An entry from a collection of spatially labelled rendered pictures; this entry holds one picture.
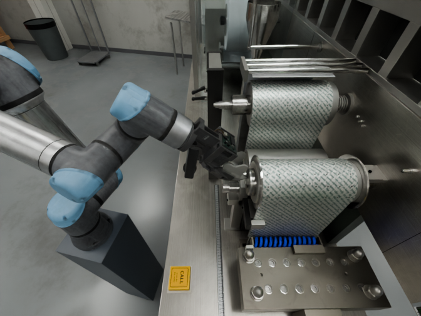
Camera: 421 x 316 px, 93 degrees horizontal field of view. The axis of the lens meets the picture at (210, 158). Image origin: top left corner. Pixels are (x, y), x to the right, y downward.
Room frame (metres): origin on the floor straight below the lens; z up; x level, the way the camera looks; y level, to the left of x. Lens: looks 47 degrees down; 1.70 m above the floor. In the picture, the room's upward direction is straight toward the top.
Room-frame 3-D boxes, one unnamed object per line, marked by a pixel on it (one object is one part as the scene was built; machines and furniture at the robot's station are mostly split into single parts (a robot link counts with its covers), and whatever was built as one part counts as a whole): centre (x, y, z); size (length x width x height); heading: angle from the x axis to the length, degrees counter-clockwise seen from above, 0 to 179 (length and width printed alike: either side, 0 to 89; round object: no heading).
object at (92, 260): (0.33, 0.48, 0.45); 0.20 x 0.20 x 0.90; 77
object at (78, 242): (0.33, 0.48, 0.95); 0.15 x 0.15 x 0.10
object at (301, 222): (0.27, -0.24, 1.11); 0.23 x 0.01 x 0.18; 91
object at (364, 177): (0.33, -0.38, 1.25); 0.15 x 0.01 x 0.15; 1
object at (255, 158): (0.33, -0.12, 1.25); 0.15 x 0.01 x 0.15; 1
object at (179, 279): (0.16, 0.11, 0.91); 0.07 x 0.07 x 0.02; 1
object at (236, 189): (0.36, -0.09, 1.05); 0.06 x 0.05 x 0.31; 91
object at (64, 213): (0.34, 0.47, 1.07); 0.13 x 0.12 x 0.14; 159
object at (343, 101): (0.58, -0.42, 1.34); 0.07 x 0.07 x 0.07; 1
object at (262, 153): (0.45, -0.25, 1.18); 0.26 x 0.12 x 0.12; 91
